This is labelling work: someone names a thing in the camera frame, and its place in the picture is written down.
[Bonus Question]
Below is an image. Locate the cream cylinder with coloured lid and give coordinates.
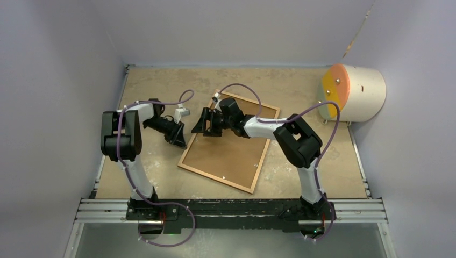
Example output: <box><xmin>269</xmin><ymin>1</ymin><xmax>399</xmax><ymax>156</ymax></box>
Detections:
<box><xmin>317</xmin><ymin>63</ymin><xmax>387</xmax><ymax>123</ymax></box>

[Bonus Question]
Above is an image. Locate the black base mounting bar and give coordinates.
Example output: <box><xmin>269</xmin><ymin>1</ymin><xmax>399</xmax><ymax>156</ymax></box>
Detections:
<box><xmin>126</xmin><ymin>198</ymin><xmax>336</xmax><ymax>236</ymax></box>

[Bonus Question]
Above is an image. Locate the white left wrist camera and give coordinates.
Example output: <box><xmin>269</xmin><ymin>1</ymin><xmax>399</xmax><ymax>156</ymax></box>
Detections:
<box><xmin>173</xmin><ymin>104</ymin><xmax>190</xmax><ymax>124</ymax></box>

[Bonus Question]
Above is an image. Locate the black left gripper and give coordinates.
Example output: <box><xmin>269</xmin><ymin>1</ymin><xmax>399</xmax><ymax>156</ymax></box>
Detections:
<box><xmin>144</xmin><ymin>118</ymin><xmax>187</xmax><ymax>149</ymax></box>

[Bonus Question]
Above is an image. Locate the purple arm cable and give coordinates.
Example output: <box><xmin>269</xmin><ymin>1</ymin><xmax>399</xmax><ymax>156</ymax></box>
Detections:
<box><xmin>217</xmin><ymin>83</ymin><xmax>341</xmax><ymax>243</ymax></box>
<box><xmin>116</xmin><ymin>89</ymin><xmax>196</xmax><ymax>248</ymax></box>

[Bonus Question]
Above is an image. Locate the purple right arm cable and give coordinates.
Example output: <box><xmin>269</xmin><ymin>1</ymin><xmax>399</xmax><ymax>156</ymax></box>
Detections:
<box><xmin>217</xmin><ymin>83</ymin><xmax>341</xmax><ymax>243</ymax></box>

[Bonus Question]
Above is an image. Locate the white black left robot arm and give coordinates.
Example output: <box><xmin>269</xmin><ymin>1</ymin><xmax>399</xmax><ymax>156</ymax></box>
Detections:
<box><xmin>101</xmin><ymin>99</ymin><xmax>187</xmax><ymax>220</ymax></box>

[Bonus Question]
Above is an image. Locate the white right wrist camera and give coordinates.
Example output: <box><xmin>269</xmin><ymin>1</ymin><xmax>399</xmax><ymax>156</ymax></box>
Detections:
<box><xmin>211</xmin><ymin>92</ymin><xmax>221</xmax><ymax>111</ymax></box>

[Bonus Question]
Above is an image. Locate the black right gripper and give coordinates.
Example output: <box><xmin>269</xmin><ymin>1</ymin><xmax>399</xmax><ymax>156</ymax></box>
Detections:
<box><xmin>193</xmin><ymin>107</ymin><xmax>234</xmax><ymax>137</ymax></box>

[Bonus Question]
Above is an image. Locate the wooden picture frame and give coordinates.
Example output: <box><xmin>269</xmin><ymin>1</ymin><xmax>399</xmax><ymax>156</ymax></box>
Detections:
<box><xmin>177</xmin><ymin>89</ymin><xmax>281</xmax><ymax>195</ymax></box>

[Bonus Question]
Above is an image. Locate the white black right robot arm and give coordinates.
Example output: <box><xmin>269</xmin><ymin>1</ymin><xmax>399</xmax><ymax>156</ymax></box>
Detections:
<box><xmin>191</xmin><ymin>95</ymin><xmax>334</xmax><ymax>219</ymax></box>

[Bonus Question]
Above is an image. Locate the aluminium rail frame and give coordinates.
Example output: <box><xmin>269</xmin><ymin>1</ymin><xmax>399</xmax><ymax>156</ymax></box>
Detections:
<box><xmin>65</xmin><ymin>198</ymin><xmax>396</xmax><ymax>257</ymax></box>

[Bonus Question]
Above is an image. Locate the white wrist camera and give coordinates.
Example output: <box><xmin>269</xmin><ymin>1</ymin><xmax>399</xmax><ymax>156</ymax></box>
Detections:
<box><xmin>173</xmin><ymin>104</ymin><xmax>190</xmax><ymax>124</ymax></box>
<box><xmin>211</xmin><ymin>92</ymin><xmax>221</xmax><ymax>111</ymax></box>

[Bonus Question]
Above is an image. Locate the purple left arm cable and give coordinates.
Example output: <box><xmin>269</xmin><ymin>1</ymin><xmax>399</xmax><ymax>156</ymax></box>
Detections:
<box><xmin>116</xmin><ymin>89</ymin><xmax>196</xmax><ymax>248</ymax></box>

